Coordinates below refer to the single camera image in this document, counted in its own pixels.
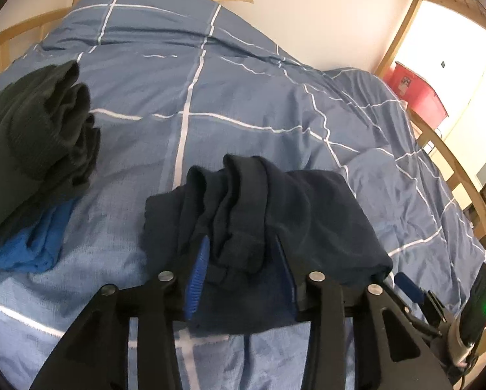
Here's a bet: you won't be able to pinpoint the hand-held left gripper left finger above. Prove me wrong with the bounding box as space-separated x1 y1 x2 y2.
30 236 211 390

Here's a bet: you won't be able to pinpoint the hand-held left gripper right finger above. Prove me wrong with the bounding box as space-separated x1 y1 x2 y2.
275 236 451 390

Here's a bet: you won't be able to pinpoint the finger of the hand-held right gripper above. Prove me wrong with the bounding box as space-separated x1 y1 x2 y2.
393 272 444 328

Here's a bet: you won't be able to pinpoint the navy blue pants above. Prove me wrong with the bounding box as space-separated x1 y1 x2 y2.
143 154 394 338

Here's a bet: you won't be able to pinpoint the bright blue folded garment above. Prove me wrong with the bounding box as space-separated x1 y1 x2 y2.
0 198 80 274

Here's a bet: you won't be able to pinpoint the cream door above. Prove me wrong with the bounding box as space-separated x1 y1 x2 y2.
445 60 486 189

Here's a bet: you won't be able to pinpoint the blue checkered duvet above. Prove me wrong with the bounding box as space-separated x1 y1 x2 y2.
0 0 486 390

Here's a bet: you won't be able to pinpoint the red storage bin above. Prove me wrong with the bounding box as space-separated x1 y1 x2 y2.
382 61 449 125

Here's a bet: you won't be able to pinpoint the dark green folded garment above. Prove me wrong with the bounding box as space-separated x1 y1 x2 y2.
0 60 101 249

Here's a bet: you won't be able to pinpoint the wooden bunk bed frame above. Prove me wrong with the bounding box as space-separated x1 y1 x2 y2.
0 0 486 253

